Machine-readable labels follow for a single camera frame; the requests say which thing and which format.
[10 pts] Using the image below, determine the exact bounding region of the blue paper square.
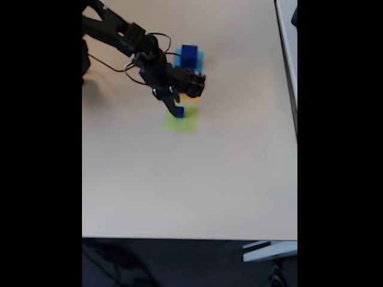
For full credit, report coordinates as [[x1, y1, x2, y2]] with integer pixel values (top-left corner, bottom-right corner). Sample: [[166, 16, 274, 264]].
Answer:
[[173, 49, 205, 74]]

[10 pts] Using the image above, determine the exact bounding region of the large blue cube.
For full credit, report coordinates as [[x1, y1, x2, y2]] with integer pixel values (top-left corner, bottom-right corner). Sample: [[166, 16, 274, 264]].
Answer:
[[181, 44, 199, 69]]

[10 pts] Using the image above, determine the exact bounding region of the thin black camera cable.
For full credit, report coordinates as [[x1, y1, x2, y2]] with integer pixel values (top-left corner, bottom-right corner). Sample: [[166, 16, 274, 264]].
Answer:
[[87, 53, 150, 87]]

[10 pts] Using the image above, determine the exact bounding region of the black stand leg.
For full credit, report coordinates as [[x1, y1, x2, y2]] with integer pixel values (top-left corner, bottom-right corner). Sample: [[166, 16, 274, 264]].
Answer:
[[266, 258, 290, 287]]

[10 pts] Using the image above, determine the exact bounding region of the green paper square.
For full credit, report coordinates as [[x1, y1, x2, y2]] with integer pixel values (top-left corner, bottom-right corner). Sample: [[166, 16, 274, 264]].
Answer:
[[163, 105, 200, 135]]

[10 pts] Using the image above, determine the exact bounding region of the white table foot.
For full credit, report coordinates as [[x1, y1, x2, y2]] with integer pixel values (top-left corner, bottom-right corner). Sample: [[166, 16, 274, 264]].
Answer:
[[242, 240, 298, 263]]

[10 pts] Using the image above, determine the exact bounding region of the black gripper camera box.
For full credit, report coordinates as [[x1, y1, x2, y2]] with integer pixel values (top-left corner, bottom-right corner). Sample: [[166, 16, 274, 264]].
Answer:
[[152, 85, 174, 99]]

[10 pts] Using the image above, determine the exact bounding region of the white side table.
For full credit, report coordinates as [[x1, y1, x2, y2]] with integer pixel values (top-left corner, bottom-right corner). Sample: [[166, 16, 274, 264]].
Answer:
[[275, 0, 298, 141]]

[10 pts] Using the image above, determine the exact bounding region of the black motor cable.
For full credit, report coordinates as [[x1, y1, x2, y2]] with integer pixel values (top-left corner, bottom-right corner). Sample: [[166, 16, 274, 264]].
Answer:
[[148, 32, 194, 72]]

